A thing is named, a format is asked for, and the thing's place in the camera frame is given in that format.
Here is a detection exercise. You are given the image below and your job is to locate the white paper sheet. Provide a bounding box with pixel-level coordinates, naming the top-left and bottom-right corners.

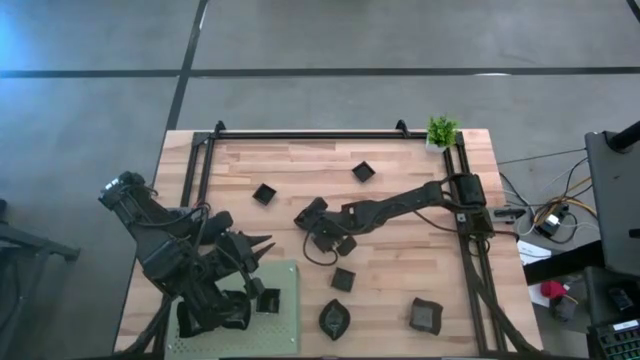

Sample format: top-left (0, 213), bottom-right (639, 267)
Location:
top-left (516, 238), bottom-right (553, 266)

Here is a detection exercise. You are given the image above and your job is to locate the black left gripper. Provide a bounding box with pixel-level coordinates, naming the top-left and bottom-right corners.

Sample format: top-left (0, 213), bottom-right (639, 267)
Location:
top-left (215, 229), bottom-right (277, 300)

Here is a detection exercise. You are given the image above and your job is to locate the dark grey cloth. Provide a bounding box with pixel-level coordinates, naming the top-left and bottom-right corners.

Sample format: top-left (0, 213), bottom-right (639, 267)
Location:
top-left (548, 297), bottom-right (579, 323)

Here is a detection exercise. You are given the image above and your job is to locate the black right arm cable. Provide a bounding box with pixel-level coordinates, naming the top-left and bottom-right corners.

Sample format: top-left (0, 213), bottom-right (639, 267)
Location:
top-left (301, 233), bottom-right (340, 268)

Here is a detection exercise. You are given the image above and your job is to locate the black board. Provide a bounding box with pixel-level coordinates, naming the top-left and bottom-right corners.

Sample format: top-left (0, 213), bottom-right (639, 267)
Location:
top-left (522, 239), bottom-right (606, 287)

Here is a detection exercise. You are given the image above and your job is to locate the grey metal cabinet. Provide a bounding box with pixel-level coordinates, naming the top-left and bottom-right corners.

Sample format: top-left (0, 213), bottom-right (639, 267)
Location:
top-left (584, 128), bottom-right (640, 279)

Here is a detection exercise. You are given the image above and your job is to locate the small green potted plant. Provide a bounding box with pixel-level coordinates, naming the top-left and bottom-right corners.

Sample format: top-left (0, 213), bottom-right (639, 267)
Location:
top-left (424, 114), bottom-right (460, 154)

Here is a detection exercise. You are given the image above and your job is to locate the small silver power adapter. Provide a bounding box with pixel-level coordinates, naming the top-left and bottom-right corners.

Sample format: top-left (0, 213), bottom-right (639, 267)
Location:
top-left (532, 212), bottom-right (564, 239)

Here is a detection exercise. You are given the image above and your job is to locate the small black device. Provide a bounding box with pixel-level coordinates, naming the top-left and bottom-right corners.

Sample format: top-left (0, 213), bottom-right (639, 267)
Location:
top-left (606, 285), bottom-right (635, 312)

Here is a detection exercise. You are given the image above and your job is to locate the green perforated metal shelf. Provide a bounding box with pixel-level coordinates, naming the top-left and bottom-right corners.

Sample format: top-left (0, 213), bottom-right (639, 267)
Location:
top-left (163, 258), bottom-right (302, 360)

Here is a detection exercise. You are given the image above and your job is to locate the black table clamp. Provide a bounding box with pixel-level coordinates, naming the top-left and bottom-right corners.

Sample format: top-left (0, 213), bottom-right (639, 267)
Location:
top-left (492, 207), bottom-right (527, 221)

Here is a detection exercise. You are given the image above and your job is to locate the black leaf-shaped plate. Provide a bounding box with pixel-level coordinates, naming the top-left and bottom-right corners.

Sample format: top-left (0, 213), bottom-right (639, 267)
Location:
top-left (318, 298), bottom-right (352, 342)
top-left (219, 290), bottom-right (253, 331)

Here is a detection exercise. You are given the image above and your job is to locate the dark grey case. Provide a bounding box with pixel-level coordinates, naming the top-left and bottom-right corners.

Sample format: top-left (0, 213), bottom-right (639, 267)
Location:
top-left (582, 264), bottom-right (640, 326)

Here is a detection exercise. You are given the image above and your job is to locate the black wavy square plate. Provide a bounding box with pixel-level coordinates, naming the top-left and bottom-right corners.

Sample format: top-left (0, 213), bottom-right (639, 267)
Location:
top-left (175, 299), bottom-right (201, 339)
top-left (408, 296), bottom-right (445, 337)

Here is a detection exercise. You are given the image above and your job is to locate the compartment parts organizer box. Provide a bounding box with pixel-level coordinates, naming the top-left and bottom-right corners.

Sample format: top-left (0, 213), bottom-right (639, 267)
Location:
top-left (585, 318), bottom-right (640, 360)

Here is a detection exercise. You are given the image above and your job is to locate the black round pole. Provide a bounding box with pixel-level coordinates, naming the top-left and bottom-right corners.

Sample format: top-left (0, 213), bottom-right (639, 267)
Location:
top-left (605, 119), bottom-right (640, 153)

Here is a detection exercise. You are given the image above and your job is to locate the black aluminium rig frame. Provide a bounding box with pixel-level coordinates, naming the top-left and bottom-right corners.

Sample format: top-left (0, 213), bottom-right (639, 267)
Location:
top-left (113, 119), bottom-right (544, 358)

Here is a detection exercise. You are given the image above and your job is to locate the small black square plate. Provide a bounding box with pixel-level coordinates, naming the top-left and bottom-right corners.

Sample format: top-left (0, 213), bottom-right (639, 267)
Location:
top-left (256, 287), bottom-right (282, 315)
top-left (251, 183), bottom-right (278, 207)
top-left (351, 160), bottom-right (377, 184)
top-left (330, 267), bottom-right (357, 293)

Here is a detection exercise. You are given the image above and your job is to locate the black metal stand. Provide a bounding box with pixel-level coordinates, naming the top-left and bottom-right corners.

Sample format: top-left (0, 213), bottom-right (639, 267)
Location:
top-left (0, 198), bottom-right (82, 360)

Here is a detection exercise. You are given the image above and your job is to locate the red cloth object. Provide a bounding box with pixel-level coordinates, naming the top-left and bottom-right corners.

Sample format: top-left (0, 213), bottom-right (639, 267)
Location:
top-left (539, 279), bottom-right (569, 301)

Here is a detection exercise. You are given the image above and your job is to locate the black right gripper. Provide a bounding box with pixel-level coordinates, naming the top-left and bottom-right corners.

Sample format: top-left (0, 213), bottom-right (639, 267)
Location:
top-left (294, 196), bottom-right (359, 257)

